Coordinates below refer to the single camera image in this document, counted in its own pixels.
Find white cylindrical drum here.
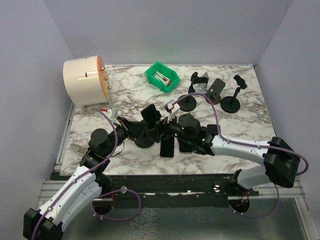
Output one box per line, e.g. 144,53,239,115
62,55,109,107

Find black front mounting rail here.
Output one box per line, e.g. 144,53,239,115
90,174,258,208

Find black clamp phone stand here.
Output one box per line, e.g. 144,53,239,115
134,124,155,149

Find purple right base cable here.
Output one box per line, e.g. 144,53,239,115
228,184,280,220

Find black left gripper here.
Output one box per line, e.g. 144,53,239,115
103,116,149,156

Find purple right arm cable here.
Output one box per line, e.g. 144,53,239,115
169,92,310,177

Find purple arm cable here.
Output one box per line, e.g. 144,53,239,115
31,108,120,240
169,92,310,177

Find purple case phone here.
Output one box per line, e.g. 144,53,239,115
206,124,219,136

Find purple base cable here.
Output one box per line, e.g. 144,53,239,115
91,188,142,222
228,184,280,220

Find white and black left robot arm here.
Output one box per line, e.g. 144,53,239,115
23,117,148,240

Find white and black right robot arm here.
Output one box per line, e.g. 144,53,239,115
146,113,300,196

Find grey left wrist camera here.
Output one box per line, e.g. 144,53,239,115
106,107,120,125

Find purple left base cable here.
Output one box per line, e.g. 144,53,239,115
91,188,142,222

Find black front phone stand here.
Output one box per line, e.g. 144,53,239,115
178,72,197,112

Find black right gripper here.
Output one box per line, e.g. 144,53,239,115
147,110,194,144

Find silver folding phone stand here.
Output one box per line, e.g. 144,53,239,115
191,72,209,94

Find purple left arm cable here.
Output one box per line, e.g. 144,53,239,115
31,108,120,240

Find black round base phone stand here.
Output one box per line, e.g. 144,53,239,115
220,75,248,114

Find brown base phone stand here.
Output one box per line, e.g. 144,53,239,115
205,78,226,105

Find green plastic bin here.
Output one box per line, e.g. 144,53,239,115
144,61,180,93

